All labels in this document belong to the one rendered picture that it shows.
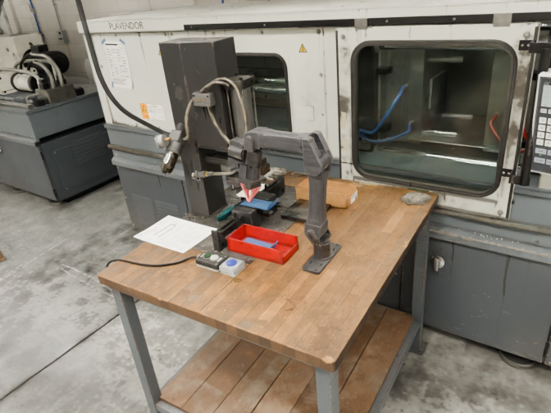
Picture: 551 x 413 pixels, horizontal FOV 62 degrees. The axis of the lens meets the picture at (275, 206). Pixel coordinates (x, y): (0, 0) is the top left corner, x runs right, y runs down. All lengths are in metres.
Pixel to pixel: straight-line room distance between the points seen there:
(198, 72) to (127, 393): 1.66
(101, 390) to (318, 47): 2.06
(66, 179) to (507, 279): 3.94
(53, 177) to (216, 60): 3.29
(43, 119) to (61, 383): 2.63
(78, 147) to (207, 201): 3.00
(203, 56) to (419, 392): 1.80
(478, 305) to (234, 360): 1.22
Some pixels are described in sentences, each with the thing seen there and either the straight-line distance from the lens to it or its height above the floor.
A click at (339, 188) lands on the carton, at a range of 2.12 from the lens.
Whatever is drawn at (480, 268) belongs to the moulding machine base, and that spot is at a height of 0.53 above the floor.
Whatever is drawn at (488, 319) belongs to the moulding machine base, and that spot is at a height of 0.25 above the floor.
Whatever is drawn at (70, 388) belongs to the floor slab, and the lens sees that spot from 2.81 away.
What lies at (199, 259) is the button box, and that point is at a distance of 1.72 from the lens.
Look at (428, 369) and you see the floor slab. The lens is 2.56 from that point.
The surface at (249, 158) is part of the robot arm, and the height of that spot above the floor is 1.27.
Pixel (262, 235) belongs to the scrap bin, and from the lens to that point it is 1.81.
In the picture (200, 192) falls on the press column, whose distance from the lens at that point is 2.04.
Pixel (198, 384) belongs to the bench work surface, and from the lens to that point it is 2.25.
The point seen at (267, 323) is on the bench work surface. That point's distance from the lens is 1.43.
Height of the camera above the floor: 1.84
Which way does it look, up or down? 27 degrees down
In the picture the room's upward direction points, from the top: 6 degrees counter-clockwise
